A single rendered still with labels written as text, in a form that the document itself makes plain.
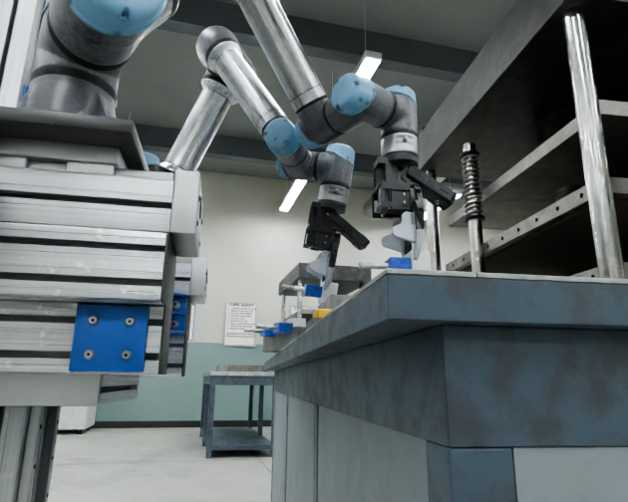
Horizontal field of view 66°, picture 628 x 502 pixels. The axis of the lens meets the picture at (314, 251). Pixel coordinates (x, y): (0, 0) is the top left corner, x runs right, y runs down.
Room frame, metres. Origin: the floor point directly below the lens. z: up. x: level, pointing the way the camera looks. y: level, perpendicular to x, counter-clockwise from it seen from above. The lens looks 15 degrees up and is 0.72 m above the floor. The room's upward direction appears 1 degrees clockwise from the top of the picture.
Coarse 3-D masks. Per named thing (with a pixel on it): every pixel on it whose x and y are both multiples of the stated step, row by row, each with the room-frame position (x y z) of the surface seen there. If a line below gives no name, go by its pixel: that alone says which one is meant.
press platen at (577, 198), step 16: (576, 192) 1.37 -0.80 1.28; (624, 192) 1.28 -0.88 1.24; (544, 208) 1.53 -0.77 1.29; (560, 208) 1.45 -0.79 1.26; (576, 208) 1.40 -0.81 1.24; (528, 224) 1.63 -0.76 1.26; (544, 224) 1.56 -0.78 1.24; (496, 240) 1.85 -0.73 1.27; (512, 240) 1.75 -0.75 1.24; (464, 256) 2.15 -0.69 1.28
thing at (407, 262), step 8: (408, 256) 0.89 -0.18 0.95; (424, 256) 0.88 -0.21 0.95; (360, 264) 0.88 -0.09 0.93; (368, 264) 0.88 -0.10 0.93; (376, 264) 0.88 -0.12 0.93; (384, 264) 0.89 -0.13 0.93; (392, 264) 0.87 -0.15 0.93; (400, 264) 0.87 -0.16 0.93; (408, 264) 0.88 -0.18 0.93; (416, 264) 0.87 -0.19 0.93; (424, 264) 0.88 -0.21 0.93
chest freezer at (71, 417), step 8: (64, 408) 6.72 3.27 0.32; (72, 408) 6.74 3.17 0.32; (80, 408) 6.77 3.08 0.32; (88, 408) 6.82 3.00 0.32; (96, 408) 7.46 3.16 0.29; (64, 416) 6.72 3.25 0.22; (72, 416) 6.75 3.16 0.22; (80, 416) 6.77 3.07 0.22; (88, 416) 6.90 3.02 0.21; (64, 424) 6.73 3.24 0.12; (72, 424) 6.75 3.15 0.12; (80, 424) 6.77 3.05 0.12; (88, 424) 6.97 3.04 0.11; (80, 432) 6.81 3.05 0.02
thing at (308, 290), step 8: (288, 288) 1.15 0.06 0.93; (296, 288) 1.15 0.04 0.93; (304, 288) 1.16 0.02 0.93; (312, 288) 1.14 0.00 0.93; (320, 288) 1.15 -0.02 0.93; (328, 288) 1.14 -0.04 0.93; (336, 288) 1.15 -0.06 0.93; (312, 296) 1.15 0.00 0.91; (320, 296) 1.15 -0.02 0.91; (328, 296) 1.15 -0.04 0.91
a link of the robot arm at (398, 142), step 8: (392, 136) 0.87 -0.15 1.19; (400, 136) 0.86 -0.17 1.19; (408, 136) 0.86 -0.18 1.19; (416, 136) 0.88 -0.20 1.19; (384, 144) 0.88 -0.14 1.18; (392, 144) 0.87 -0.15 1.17; (400, 144) 0.86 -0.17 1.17; (408, 144) 0.86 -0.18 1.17; (416, 144) 0.87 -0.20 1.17; (384, 152) 0.88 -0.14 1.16; (392, 152) 0.87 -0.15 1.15; (400, 152) 0.87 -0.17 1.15; (408, 152) 0.87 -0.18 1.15; (416, 152) 0.87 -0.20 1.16
